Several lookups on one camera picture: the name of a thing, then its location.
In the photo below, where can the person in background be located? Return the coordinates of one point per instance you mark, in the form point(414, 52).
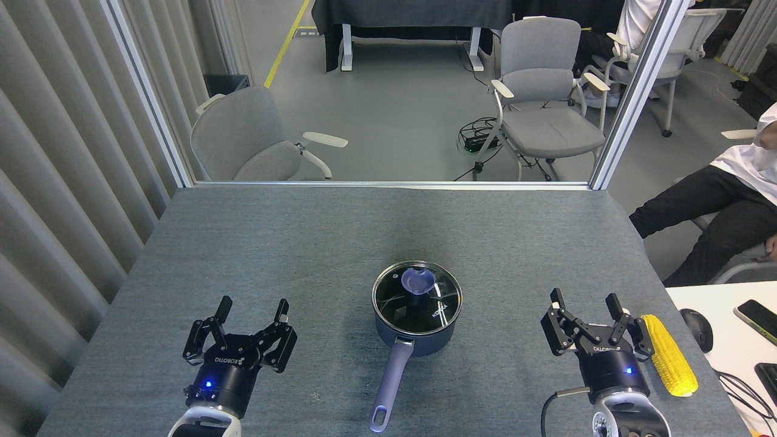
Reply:
point(640, 24)

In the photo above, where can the white mesh office chair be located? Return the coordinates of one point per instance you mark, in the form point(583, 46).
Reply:
point(686, 42)

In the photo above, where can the silver frame post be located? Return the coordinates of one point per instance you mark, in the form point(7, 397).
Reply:
point(637, 91)
point(149, 97)

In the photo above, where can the black box on floor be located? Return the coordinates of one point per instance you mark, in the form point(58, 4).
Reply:
point(226, 84)

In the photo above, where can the grey floor socket strip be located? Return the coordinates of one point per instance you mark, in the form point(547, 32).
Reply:
point(306, 33)

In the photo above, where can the grey curtain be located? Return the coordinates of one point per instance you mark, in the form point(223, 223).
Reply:
point(749, 30)

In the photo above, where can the white side table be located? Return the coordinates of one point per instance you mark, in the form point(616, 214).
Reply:
point(731, 364)

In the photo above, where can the silver frame rail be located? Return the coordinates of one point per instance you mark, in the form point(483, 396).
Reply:
point(394, 184)

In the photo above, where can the person's left hand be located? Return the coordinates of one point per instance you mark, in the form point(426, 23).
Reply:
point(772, 247)

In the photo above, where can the smartphone with green edge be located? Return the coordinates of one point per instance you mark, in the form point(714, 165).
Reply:
point(757, 318)

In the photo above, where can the person's right forearm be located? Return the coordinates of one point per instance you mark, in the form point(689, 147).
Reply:
point(768, 135)

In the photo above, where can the yellow corn cob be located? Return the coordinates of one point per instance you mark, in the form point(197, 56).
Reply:
point(668, 358)

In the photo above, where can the desk with black cloth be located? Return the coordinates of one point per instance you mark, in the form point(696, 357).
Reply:
point(413, 12)

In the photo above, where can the grey office chair white armrests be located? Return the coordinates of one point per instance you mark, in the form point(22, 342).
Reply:
point(546, 127)

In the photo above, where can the grey chair under seated person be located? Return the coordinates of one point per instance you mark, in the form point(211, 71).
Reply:
point(743, 261)

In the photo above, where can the grey chair with rounded back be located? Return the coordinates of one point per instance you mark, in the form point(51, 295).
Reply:
point(243, 133)

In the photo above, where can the seated person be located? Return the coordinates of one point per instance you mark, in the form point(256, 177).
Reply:
point(716, 200)

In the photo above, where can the black computer mouse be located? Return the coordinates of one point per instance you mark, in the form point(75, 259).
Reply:
point(697, 328)

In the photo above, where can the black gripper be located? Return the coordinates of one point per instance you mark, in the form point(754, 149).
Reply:
point(610, 370)
point(224, 379)

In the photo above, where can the glass pot lid blue knob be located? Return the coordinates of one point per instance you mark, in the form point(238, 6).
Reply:
point(397, 300)

